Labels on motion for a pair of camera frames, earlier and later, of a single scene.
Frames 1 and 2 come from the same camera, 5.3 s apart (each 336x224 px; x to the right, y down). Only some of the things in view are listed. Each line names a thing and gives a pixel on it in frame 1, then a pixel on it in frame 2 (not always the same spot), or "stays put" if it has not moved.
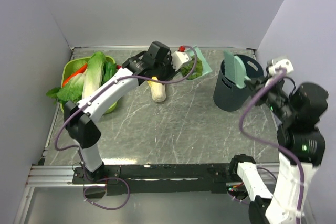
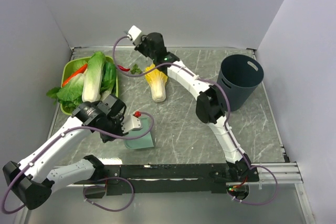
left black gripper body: [165, 71] to [114, 125]
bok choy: [109, 70] stays put
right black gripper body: [276, 99] to [143, 48]
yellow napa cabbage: [158, 90] stays put
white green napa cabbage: [93, 75] stays put
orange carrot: [80, 70] stays put
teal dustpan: [195, 51] to [146, 141]
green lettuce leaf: [72, 90] stays put
